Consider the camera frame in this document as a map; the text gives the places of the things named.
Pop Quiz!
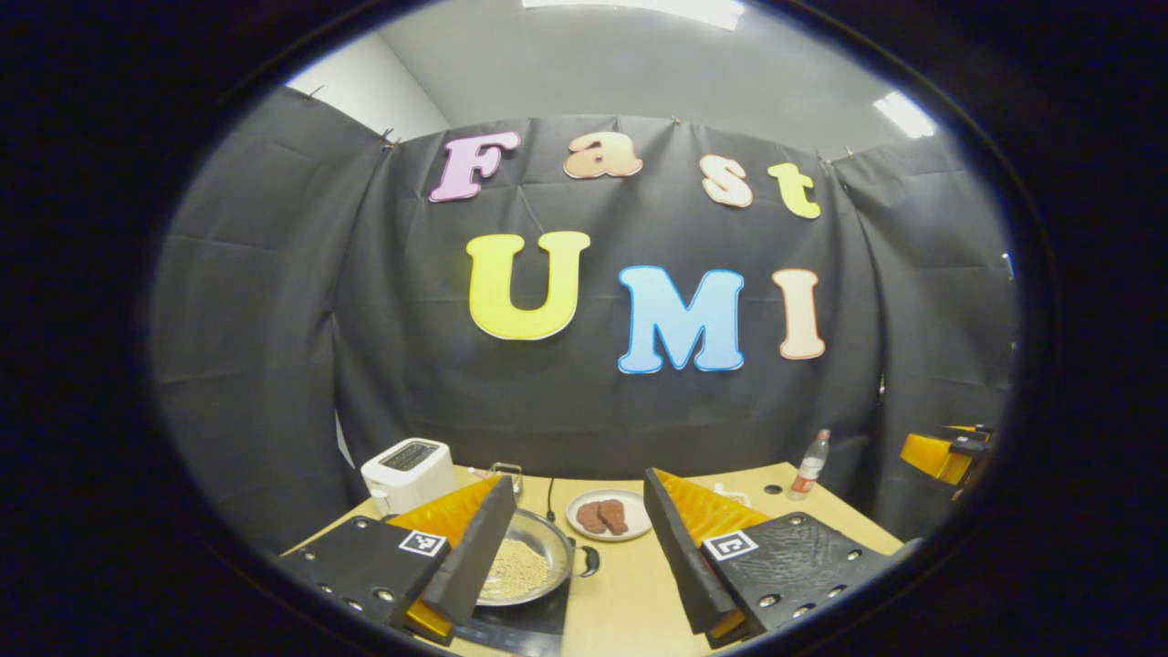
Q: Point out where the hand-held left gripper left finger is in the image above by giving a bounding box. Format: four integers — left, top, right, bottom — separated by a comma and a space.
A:
274, 474, 519, 647

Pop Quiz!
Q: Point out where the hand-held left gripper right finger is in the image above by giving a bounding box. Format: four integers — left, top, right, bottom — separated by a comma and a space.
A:
643, 467, 913, 649

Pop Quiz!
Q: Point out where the steel pot with black handles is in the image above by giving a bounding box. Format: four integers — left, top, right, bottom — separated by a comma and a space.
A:
474, 508, 600, 608

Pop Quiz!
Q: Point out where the black induction cooktop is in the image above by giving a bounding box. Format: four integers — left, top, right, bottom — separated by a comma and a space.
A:
454, 577, 574, 637

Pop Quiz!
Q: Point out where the pile of yellow soybeans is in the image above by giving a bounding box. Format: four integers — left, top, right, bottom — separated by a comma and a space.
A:
481, 538, 551, 601

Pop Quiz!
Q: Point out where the white round plate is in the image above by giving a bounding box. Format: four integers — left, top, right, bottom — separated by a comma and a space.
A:
566, 489, 653, 543

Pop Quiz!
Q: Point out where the white toaster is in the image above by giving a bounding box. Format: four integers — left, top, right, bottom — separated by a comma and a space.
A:
360, 438, 457, 515

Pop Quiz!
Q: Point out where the plastic bottle with red label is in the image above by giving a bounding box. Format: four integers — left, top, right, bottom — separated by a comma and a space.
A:
787, 429, 831, 501

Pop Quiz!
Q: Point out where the small ceiling light panel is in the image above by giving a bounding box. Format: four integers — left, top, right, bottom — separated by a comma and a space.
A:
873, 91, 939, 140

